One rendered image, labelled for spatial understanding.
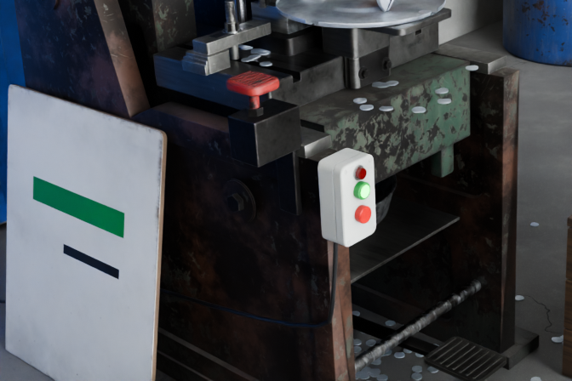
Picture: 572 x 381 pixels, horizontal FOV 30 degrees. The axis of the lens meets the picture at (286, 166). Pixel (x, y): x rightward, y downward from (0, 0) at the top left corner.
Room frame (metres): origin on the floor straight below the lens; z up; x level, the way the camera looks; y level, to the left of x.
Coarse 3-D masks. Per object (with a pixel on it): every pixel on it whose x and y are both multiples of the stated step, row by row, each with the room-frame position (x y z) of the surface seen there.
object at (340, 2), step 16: (288, 0) 1.82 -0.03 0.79; (304, 0) 1.81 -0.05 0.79; (320, 0) 1.81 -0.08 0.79; (336, 0) 1.78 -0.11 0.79; (352, 0) 1.78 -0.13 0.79; (368, 0) 1.77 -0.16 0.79; (400, 0) 1.78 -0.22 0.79; (416, 0) 1.78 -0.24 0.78; (432, 0) 1.77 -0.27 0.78; (288, 16) 1.71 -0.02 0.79; (304, 16) 1.72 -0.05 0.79; (320, 16) 1.71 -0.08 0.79; (336, 16) 1.71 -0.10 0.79; (352, 16) 1.70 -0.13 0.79; (368, 16) 1.70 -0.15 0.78; (384, 16) 1.69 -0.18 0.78; (400, 16) 1.69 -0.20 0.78; (416, 16) 1.67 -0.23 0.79
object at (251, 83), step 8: (248, 72) 1.53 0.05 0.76; (256, 72) 1.52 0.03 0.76; (232, 80) 1.49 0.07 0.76; (240, 80) 1.49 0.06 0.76; (248, 80) 1.49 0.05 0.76; (256, 80) 1.49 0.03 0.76; (264, 80) 1.48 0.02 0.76; (272, 80) 1.48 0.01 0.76; (232, 88) 1.48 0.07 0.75; (240, 88) 1.47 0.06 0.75; (248, 88) 1.46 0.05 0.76; (256, 88) 1.46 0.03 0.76; (264, 88) 1.46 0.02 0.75; (272, 88) 1.48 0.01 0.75; (256, 96) 1.49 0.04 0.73; (256, 104) 1.49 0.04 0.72
